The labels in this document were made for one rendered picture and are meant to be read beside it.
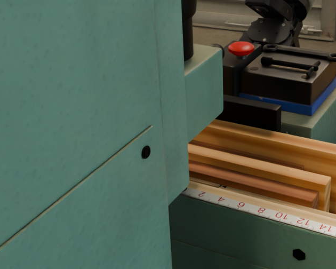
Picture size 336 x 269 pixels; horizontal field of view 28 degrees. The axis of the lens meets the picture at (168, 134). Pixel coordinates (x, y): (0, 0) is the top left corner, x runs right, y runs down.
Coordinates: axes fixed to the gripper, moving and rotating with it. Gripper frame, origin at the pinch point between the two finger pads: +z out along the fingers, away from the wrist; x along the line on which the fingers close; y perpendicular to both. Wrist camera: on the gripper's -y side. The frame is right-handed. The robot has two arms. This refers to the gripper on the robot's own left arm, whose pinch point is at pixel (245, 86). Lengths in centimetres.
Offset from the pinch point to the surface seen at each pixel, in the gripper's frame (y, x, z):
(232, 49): -26.6, -9.4, 12.9
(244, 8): 187, 112, -174
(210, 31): 193, 129, -160
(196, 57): -37.8, -12.6, 22.8
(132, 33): -59, -21, 37
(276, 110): -27.8, -17.9, 20.6
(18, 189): -60, -21, 48
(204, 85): -36.2, -13.7, 24.5
